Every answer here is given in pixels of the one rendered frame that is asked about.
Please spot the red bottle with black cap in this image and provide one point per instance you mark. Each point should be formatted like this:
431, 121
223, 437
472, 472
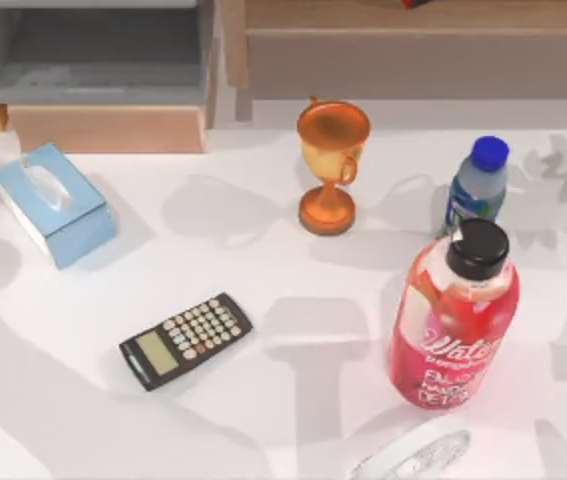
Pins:
450, 345

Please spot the red and blue item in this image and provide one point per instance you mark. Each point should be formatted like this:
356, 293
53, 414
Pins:
414, 2

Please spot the light blue tissue box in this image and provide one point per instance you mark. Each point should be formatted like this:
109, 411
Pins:
70, 220

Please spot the black calculator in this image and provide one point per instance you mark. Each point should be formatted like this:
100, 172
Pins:
183, 340

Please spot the bronze trophy cup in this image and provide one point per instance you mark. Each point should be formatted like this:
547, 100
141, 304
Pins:
330, 160

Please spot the clear bottle with blue cap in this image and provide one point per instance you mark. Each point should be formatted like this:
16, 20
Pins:
478, 185

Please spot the wooden shelf unit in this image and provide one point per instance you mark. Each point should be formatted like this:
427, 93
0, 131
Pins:
413, 45

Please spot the pale wooden drawer front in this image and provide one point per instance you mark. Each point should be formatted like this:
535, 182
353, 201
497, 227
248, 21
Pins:
105, 127

